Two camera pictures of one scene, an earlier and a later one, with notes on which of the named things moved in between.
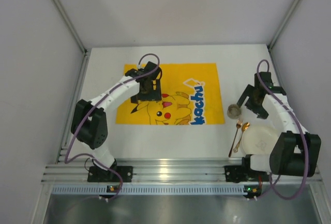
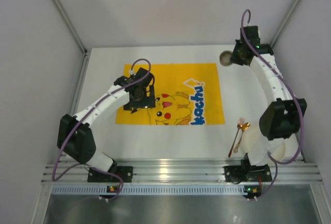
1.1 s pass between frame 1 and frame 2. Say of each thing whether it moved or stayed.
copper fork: stayed
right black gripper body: moved
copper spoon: stayed
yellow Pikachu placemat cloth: stayed
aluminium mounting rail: stayed
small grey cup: moved
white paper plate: stayed
